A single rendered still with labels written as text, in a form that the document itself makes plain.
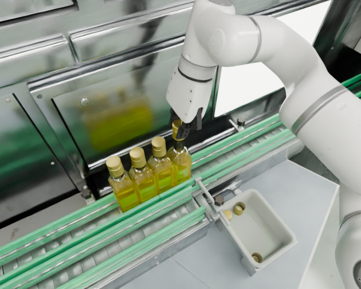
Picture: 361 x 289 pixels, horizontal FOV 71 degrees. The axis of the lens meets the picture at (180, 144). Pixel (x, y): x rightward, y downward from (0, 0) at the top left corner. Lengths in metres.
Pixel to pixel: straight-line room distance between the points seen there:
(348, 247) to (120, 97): 0.54
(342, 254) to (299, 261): 0.65
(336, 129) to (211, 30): 0.23
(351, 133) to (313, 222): 0.76
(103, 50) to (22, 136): 0.29
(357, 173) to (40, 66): 0.54
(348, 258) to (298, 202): 0.75
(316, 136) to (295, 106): 0.04
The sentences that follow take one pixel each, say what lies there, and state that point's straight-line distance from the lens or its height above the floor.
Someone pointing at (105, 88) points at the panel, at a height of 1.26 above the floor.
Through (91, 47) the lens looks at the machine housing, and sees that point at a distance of 0.57.
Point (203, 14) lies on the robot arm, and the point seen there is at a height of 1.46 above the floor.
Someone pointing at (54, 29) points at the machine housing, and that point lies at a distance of 0.57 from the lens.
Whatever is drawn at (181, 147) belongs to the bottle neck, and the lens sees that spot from 0.67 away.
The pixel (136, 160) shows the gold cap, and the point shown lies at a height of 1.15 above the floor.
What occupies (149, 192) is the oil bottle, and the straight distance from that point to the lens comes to 0.74.
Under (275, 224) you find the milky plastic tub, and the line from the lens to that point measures 0.96.
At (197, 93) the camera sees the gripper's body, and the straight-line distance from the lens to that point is 0.51.
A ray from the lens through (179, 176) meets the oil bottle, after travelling 0.76.
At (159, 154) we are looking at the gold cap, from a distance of 0.64.
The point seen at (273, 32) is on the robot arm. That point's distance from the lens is 0.46.
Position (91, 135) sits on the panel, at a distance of 0.71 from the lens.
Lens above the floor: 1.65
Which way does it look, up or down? 52 degrees down
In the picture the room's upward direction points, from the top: straight up
